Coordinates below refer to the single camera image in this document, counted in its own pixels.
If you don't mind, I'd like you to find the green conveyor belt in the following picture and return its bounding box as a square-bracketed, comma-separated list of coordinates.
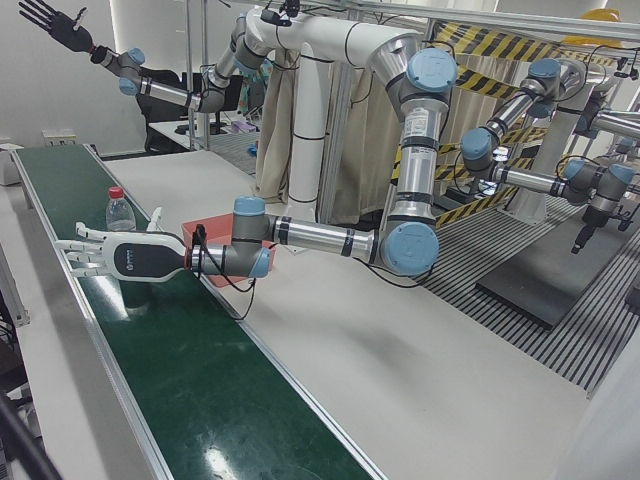
[10, 143, 389, 480]

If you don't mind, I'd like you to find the black head camera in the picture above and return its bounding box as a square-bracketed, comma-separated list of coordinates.
[259, 0, 307, 27]

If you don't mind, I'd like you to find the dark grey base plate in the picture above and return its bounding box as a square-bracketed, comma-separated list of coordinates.
[474, 219, 632, 329]

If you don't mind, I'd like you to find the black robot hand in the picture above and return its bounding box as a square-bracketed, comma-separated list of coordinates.
[18, 0, 94, 53]

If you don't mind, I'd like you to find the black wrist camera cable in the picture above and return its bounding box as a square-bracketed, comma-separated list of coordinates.
[191, 224, 259, 321]

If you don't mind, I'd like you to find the yellow hard hat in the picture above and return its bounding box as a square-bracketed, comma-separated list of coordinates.
[581, 7, 626, 25]

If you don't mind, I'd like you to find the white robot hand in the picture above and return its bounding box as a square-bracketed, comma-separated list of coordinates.
[54, 206, 189, 284]

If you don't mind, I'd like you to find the red plastic basket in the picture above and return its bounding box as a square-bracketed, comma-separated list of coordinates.
[180, 212, 279, 290]

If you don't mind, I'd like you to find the white robot torso stand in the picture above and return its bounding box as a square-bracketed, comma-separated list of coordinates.
[247, 7, 422, 204]

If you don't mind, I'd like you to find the black office chair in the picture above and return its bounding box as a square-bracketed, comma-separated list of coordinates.
[134, 69, 187, 152]

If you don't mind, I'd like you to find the white wall socket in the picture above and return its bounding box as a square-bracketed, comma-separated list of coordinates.
[42, 128, 77, 148]

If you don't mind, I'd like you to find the clear water bottle red cap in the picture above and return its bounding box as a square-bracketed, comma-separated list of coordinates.
[105, 186, 137, 234]

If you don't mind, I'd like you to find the white desk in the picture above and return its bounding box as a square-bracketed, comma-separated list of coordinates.
[144, 118, 261, 176]

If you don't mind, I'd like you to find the beige curtain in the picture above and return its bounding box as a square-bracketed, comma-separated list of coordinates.
[254, 49, 402, 222]

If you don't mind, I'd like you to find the yellow black hazard barrier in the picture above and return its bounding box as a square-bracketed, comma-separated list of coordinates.
[394, 19, 621, 229]

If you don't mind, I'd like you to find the short aluminium bracket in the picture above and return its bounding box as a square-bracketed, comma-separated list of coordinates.
[0, 238, 30, 327]

